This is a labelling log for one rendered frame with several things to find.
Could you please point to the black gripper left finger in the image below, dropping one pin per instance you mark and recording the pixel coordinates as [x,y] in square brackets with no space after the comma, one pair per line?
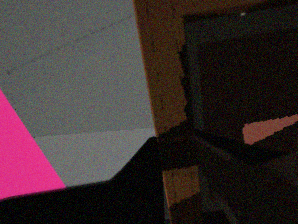
[133,196]

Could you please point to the dark brown picture frame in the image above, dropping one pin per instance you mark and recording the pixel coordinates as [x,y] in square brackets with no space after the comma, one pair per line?
[225,67]

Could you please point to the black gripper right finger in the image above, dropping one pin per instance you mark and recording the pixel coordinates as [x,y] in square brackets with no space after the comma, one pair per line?
[254,185]

